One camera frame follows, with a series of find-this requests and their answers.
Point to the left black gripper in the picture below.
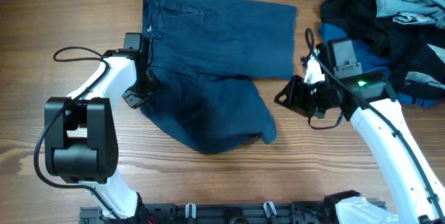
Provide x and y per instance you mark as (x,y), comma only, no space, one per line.
(145,87)

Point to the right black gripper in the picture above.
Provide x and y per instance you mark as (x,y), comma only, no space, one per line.
(302,96)

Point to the dark blue shorts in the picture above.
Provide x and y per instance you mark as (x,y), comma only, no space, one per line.
(206,55)

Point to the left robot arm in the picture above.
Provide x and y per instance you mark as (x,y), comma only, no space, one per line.
(78,147)

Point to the bright blue garment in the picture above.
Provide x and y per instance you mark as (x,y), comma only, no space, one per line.
(370,62)

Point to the black garment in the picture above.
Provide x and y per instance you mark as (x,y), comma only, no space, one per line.
(415,69)

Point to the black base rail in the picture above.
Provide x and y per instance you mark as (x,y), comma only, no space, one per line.
(295,212)

